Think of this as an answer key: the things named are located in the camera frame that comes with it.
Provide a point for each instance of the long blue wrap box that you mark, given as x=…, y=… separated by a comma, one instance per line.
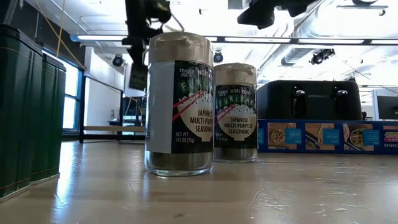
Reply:
x=326, y=137

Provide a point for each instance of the black monitor screen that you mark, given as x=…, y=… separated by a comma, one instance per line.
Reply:
x=387, y=107

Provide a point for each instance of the long overhead light bar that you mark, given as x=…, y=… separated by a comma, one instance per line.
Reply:
x=102, y=38

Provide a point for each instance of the black four-slot toaster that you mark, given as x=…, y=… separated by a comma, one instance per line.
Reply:
x=320, y=102

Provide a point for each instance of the round black camera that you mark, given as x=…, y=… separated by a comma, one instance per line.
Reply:
x=117, y=60

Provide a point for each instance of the tan-lidded furikake seasoning jar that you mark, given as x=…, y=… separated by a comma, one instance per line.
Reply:
x=236, y=124
x=186, y=109

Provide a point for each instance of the black overhead camera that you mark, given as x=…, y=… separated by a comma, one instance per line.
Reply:
x=218, y=57

